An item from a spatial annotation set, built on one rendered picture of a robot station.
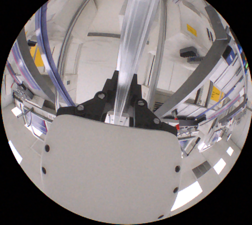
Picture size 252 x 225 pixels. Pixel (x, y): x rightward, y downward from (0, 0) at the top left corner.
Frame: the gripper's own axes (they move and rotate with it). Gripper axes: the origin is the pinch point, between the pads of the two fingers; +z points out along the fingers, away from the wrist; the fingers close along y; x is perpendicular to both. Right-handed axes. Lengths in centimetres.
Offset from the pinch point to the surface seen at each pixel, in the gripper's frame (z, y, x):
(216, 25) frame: 11.9, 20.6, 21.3
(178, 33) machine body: 43, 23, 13
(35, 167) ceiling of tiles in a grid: -105, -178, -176
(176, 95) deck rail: 19.3, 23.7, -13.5
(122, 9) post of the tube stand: 6.8, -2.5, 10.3
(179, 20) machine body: 46, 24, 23
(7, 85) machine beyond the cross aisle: 23, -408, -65
